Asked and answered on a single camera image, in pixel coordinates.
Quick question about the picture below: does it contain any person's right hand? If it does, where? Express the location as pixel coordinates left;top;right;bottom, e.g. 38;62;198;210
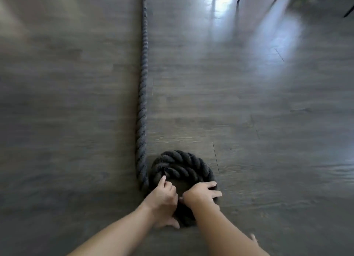
179;181;223;214

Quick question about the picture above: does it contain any person's left hand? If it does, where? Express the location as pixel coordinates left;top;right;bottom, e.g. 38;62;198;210
139;175;181;229

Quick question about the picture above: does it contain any thick black twisted rope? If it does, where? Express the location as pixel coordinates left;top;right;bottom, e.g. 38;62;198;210
134;0;219;228

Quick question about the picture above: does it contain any person's left forearm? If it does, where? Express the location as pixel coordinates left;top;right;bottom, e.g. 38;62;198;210
67;204;156;256

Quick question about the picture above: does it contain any person's right forearm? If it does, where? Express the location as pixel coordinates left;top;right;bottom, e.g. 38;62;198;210
191;207;270;256

